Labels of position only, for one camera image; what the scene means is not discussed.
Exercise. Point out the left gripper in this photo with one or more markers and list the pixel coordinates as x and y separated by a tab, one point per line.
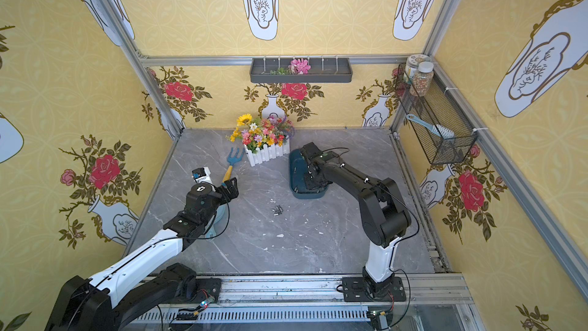
227	188

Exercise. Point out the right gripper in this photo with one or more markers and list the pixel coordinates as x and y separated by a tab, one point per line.
310	165

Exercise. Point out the teal plastic storage box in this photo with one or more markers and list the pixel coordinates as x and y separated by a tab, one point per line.
302	178

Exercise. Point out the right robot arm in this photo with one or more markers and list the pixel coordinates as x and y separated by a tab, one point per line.
384	216

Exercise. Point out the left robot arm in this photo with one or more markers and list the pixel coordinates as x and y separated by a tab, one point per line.
114	297

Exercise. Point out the blue yellow garden fork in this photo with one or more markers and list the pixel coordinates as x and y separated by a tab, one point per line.
234	157

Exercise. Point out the light blue dustpan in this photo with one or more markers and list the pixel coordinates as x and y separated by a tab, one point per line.
216	222

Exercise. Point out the flower pot white fence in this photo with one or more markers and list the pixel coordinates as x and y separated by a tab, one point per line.
263	139

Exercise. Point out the pink flower on shelf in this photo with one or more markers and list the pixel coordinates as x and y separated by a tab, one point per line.
299	66

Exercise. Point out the blue white brush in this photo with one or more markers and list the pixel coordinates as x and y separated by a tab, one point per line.
435	129

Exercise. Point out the glass jar behind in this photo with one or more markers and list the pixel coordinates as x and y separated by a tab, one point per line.
412	64

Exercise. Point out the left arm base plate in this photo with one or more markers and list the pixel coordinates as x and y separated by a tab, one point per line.
202	291

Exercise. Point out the dark wall shelf tray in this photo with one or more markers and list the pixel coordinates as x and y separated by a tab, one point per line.
284	70

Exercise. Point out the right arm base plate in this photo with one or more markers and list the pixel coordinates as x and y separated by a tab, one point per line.
360	289

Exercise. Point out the black wire mesh basket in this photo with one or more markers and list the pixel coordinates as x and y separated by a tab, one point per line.
437	107

